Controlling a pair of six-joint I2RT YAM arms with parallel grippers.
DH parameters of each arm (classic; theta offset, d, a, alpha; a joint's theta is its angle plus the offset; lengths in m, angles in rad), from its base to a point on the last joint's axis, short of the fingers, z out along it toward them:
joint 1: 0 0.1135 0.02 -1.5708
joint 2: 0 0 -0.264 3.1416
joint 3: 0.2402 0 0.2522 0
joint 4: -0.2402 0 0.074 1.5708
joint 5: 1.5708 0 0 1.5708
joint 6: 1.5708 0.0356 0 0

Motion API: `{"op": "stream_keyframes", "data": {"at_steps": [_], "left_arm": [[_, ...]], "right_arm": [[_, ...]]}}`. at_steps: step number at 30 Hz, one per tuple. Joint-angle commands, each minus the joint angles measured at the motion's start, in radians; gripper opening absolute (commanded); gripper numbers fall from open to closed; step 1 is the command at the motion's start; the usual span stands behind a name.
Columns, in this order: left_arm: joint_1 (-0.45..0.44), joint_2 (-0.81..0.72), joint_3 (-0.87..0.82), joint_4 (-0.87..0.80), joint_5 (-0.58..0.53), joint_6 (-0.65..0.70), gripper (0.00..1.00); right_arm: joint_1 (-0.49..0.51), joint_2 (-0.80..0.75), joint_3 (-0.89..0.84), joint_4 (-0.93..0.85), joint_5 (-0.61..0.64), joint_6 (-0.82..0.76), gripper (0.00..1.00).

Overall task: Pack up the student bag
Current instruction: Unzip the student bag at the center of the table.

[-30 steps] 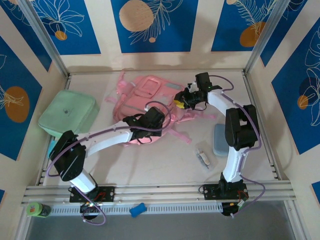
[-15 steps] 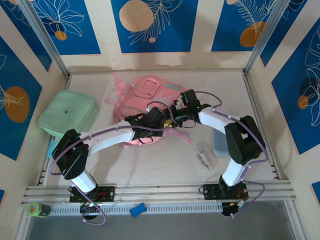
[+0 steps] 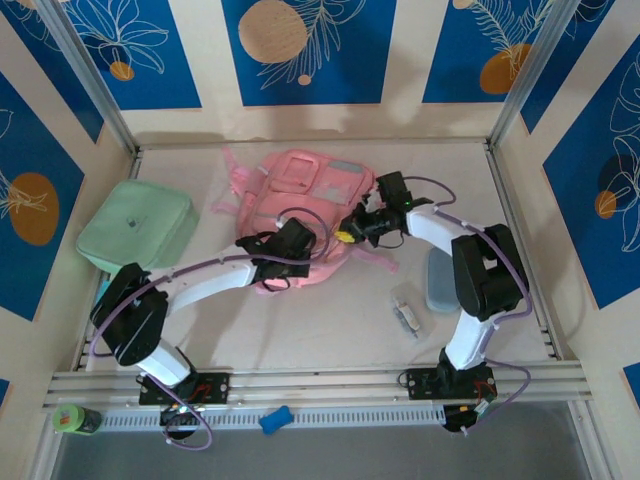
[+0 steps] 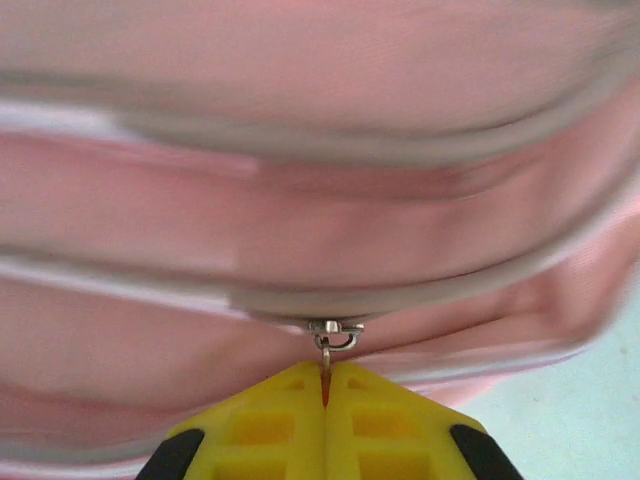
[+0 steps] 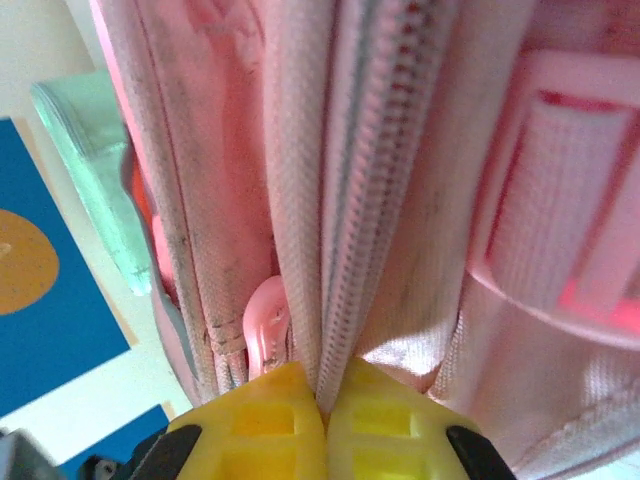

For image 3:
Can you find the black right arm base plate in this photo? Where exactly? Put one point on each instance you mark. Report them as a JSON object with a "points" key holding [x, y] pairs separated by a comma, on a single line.
{"points": [[422, 382]]}

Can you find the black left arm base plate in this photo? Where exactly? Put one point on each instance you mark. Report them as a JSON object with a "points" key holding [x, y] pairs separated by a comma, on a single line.
{"points": [[215, 387]]}

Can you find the pink school backpack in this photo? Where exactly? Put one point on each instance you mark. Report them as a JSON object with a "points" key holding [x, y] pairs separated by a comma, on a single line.
{"points": [[290, 195]]}

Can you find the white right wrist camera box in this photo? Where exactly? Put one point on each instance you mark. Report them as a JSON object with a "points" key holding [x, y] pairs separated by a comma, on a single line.
{"points": [[372, 202]]}

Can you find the aluminium table edge rail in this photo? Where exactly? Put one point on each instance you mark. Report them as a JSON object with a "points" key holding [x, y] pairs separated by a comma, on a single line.
{"points": [[511, 210], [135, 167]]}

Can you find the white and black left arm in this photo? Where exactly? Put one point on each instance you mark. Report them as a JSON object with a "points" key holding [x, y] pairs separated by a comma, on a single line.
{"points": [[210, 285]]}

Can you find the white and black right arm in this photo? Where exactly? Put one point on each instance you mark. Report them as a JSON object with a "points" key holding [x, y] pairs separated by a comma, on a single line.
{"points": [[490, 275]]}

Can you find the mint green lunch bag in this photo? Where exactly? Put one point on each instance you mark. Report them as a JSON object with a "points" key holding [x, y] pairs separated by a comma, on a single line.
{"points": [[135, 225]]}

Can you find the aluminium mounting rail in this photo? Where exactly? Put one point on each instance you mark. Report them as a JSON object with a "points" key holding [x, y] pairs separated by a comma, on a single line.
{"points": [[310, 385]]}

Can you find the light blue tissue packet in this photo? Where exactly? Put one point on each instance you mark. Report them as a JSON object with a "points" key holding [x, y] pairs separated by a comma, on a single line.
{"points": [[104, 290]]}

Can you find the clear plastic stationery bag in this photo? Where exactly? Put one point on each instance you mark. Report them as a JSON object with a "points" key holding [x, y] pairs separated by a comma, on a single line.
{"points": [[412, 315]]}

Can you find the aluminium frame post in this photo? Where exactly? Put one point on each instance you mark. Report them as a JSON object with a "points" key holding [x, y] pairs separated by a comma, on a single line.
{"points": [[530, 75], [85, 75]]}

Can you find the grey blue pencil case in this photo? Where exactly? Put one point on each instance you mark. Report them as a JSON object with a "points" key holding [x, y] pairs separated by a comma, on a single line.
{"points": [[440, 285]]}

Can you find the blue bone-shaped object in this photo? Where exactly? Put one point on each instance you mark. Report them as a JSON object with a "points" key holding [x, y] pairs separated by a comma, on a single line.
{"points": [[274, 420]]}

